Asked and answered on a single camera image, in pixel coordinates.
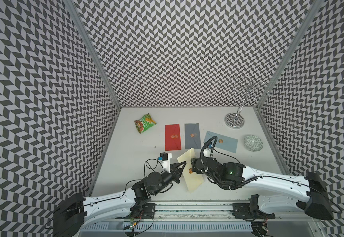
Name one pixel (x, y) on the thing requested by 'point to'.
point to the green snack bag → (145, 123)
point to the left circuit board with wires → (133, 223)
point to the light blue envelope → (223, 142)
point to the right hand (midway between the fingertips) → (197, 162)
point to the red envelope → (172, 137)
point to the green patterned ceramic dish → (253, 143)
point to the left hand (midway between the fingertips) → (186, 165)
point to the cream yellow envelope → (192, 180)
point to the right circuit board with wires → (260, 228)
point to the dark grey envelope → (192, 136)
